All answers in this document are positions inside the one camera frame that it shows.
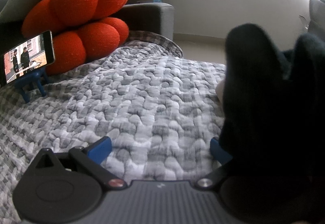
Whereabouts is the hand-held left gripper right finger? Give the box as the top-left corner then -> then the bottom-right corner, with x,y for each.
195,138 -> 233,190

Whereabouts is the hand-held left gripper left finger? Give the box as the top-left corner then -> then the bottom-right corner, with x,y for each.
32,136 -> 127,190

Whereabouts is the black t-shirt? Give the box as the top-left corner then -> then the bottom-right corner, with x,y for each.
218,23 -> 325,224

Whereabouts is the grey checked blanket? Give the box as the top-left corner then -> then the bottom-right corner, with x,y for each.
0,31 -> 229,224

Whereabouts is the blue phone stand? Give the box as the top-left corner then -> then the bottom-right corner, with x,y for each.
14,68 -> 50,104

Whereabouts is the smartphone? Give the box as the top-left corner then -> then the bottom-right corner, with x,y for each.
2,30 -> 56,85

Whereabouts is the grey sofa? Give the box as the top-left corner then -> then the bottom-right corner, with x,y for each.
0,0 -> 174,62

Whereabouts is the orange knot cushion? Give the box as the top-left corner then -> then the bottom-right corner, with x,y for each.
22,0 -> 130,76

